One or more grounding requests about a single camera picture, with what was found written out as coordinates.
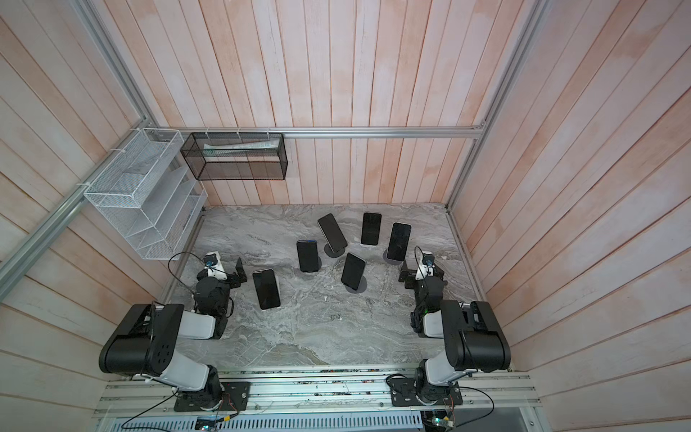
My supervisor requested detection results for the grey phone stand front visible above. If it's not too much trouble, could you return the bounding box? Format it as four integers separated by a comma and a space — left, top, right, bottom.
345, 275, 367, 293

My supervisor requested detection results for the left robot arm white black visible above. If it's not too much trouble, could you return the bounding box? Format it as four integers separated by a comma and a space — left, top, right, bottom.
98, 252, 248, 410

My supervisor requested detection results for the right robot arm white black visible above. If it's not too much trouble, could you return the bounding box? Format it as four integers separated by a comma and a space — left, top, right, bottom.
387, 263, 511, 407

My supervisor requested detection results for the black phone blue case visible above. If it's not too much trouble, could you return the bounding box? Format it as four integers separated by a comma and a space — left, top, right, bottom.
296, 239, 319, 273

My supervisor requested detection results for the grey stand under tilted phone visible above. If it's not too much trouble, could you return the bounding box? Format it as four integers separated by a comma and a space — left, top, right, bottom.
324, 242, 347, 258

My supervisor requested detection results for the black phone tilted on stand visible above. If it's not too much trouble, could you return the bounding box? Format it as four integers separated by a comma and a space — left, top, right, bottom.
318, 213, 348, 245

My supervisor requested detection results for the black mesh basket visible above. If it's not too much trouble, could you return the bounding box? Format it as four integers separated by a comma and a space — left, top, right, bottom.
181, 131, 289, 181

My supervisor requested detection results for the green circuit board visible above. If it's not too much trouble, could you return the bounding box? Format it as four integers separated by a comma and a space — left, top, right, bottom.
426, 411, 455, 432

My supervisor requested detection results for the white vented electronics box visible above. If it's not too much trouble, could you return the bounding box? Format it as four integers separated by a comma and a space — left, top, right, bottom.
99, 411, 425, 431

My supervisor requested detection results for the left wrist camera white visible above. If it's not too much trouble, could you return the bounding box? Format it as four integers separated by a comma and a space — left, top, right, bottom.
202, 251, 228, 280

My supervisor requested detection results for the white wire mesh shelf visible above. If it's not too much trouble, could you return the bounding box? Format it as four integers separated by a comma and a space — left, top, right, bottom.
85, 128, 207, 261

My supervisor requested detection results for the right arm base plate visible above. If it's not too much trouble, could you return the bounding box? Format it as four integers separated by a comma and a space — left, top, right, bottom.
385, 374, 464, 407

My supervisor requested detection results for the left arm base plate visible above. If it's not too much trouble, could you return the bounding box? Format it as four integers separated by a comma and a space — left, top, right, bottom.
174, 381, 251, 412

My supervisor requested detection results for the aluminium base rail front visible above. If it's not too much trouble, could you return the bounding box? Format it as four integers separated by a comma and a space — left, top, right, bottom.
93, 364, 542, 419

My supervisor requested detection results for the aluminium frame rail back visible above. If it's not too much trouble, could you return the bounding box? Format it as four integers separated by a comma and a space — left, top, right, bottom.
174, 126, 484, 139

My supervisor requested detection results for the aluminium frame rail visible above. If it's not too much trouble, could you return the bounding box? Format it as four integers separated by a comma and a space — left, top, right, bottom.
174, 126, 484, 139
1, 117, 151, 301

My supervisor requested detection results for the aluminium frame rail left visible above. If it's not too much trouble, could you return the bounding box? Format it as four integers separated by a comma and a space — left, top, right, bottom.
1, 117, 151, 301

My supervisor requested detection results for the aluminium frame post right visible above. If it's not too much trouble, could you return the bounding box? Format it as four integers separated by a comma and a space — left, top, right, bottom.
444, 1, 552, 212

